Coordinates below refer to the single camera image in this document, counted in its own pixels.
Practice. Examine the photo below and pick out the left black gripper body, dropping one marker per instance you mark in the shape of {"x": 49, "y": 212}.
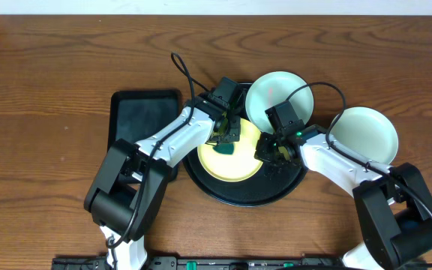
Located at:
{"x": 229, "y": 134}

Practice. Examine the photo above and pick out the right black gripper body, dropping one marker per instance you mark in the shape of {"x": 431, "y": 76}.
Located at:
{"x": 268, "y": 151}

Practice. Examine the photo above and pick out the green yellow sponge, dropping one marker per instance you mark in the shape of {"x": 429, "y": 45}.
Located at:
{"x": 226, "y": 148}

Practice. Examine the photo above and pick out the yellow plate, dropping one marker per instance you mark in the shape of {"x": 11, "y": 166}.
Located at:
{"x": 239, "y": 166}

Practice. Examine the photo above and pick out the light blue plate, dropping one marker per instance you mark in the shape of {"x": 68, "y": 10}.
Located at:
{"x": 272, "y": 89}
{"x": 368, "y": 132}

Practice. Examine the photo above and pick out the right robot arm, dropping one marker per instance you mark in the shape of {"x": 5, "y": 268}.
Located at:
{"x": 393, "y": 203}

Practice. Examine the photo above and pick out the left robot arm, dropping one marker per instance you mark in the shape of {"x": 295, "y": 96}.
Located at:
{"x": 127, "y": 191}

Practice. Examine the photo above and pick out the round black tray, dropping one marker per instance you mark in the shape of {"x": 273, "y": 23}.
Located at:
{"x": 267, "y": 185}

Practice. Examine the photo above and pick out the rectangular black tray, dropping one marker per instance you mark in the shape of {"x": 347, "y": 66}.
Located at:
{"x": 140, "y": 113}

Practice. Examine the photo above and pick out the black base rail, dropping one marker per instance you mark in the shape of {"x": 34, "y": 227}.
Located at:
{"x": 173, "y": 263}

